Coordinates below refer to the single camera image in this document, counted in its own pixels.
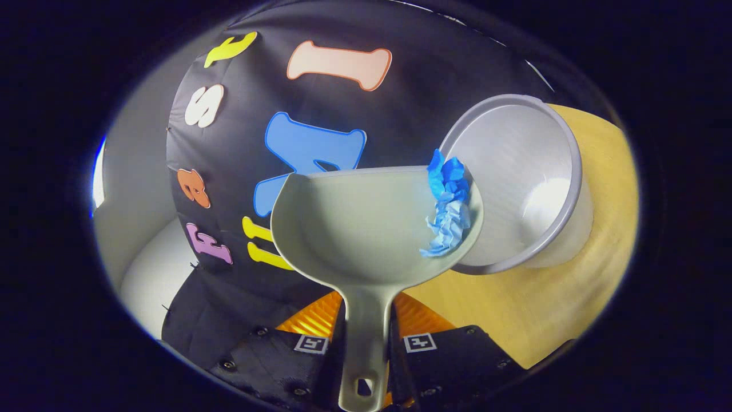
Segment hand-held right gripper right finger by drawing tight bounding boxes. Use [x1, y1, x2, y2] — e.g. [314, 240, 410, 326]
[389, 292, 527, 410]

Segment grey plastic dustpan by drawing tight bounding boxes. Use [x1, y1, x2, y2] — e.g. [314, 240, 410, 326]
[270, 165, 484, 412]

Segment black backdrop cloth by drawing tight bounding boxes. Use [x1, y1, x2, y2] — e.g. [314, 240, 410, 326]
[162, 0, 555, 373]

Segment white ribbed garbage bin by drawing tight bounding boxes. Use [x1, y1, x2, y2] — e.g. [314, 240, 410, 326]
[437, 93, 594, 275]

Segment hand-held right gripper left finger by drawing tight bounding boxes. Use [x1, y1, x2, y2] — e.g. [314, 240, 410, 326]
[209, 291, 347, 412]

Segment wooden desktop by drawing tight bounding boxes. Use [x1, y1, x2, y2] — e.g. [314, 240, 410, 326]
[403, 103, 639, 370]

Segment light blue paper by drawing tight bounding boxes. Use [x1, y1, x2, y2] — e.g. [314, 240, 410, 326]
[419, 197, 473, 258]

